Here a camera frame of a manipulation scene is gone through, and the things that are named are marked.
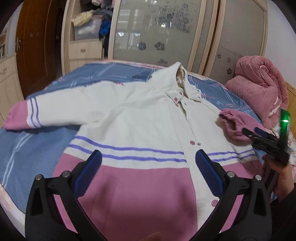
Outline pink and white hooded jacket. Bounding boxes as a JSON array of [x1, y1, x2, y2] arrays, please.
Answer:
[[3, 63, 262, 240]]

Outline person right hand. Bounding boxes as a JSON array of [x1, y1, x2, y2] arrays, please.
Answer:
[[261, 154, 295, 202]]

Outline wooden headboard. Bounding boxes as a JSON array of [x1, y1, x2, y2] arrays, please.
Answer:
[[287, 83, 296, 125]]

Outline rolled pink quilt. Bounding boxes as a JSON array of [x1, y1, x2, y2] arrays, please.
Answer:
[[225, 56, 288, 129]]

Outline blue striped bed sheet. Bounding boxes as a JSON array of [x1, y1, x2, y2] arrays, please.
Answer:
[[1, 61, 260, 216]]

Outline light wood cabinet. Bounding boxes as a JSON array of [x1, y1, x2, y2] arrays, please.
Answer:
[[0, 54, 23, 127]]

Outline wardrobe wooden drawer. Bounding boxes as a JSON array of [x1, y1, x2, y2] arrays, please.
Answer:
[[69, 39, 103, 60]]

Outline blue garment in wardrobe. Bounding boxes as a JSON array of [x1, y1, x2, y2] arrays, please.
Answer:
[[98, 19, 111, 40]]

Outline brown wooden room door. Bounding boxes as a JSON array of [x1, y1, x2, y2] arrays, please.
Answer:
[[16, 0, 66, 98]]

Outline clear plastic storage box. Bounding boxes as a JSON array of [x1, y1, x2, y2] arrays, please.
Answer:
[[74, 17, 102, 41]]

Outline beige knitted cloth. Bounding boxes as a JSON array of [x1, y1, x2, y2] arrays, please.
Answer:
[[71, 10, 94, 27]]

